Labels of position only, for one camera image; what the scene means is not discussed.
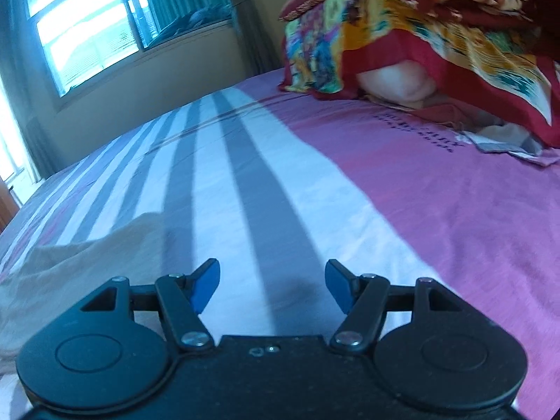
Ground brown wooden door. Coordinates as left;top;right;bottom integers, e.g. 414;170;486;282
0;184;21;231

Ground sliding glass window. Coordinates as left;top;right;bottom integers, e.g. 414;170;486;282
24;0;233;98

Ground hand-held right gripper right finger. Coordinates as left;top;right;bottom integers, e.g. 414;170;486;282
324;259;468;355

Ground dark blue cloth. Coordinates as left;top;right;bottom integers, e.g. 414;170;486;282
160;6;232;38

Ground grey curtain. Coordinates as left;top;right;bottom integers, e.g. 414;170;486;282
0;44;45;181
210;0;281;78

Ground light grey pants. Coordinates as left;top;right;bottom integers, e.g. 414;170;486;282
0;212;176;359

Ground white pillow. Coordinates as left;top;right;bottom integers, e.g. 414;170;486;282
356;58;438;108

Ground bright side window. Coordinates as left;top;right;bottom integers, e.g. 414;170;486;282
0;83;26;183

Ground colourful red-bordered blanket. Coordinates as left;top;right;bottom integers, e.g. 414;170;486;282
279;0;560;149

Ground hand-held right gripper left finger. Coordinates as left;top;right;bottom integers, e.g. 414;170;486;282
81;258;221;353

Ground striped purple bed sheet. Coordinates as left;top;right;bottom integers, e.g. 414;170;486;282
0;68;560;420

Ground small grey cloth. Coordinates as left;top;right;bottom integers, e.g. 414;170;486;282
464;124;560;167

